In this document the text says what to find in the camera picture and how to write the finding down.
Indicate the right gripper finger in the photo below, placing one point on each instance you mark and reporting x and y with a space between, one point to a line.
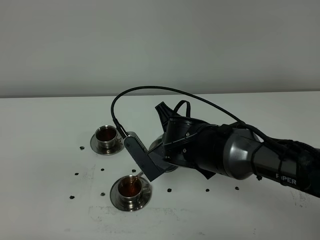
164 113

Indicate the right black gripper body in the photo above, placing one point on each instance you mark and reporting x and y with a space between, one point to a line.
195 144

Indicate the stainless steel teapot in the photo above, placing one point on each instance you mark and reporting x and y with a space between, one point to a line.
152 162

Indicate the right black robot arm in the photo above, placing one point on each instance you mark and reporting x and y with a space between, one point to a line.
237 151

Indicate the far steel saucer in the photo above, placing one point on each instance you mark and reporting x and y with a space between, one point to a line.
105 152

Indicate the steel saucer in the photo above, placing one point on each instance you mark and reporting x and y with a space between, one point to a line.
123 205
105 152

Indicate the far steel teacup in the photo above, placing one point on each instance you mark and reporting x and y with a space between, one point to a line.
107 137

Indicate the steel teacup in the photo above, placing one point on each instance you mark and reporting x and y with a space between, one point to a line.
107 137
133 188

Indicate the near steel saucer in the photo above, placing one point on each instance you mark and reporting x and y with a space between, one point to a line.
123 205

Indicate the near steel teacup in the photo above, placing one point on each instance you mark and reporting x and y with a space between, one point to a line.
133 188

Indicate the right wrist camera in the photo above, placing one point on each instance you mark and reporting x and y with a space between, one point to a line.
131 142

